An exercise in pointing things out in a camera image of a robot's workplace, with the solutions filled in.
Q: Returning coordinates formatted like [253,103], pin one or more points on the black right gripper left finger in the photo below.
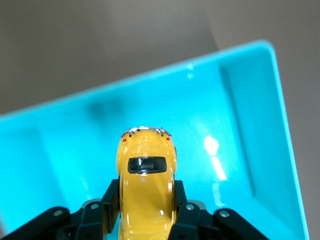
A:
[92,220]

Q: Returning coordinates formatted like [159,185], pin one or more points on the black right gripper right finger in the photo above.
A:
[195,222]

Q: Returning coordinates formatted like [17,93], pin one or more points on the yellow beetle toy car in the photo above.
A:
[145,195]

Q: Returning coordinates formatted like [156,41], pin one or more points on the turquoise plastic bin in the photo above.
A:
[225,112]

